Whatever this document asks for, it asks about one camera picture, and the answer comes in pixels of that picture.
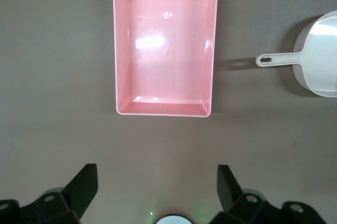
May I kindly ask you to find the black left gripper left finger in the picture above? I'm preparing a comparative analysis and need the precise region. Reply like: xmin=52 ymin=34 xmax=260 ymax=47
xmin=0 ymin=164 xmax=98 ymax=224

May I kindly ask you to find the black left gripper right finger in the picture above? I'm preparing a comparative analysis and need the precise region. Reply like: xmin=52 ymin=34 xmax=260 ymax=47
xmin=212 ymin=164 xmax=330 ymax=224

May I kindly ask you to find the beige plastic dustpan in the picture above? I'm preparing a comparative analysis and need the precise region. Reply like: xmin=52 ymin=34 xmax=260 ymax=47
xmin=255 ymin=10 xmax=337 ymax=98

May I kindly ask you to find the pink plastic bin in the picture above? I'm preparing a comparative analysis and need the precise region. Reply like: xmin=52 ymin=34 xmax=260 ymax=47
xmin=112 ymin=0 xmax=220 ymax=118

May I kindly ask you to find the brown table cloth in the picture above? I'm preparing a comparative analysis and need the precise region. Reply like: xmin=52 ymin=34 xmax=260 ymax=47
xmin=0 ymin=0 xmax=337 ymax=224

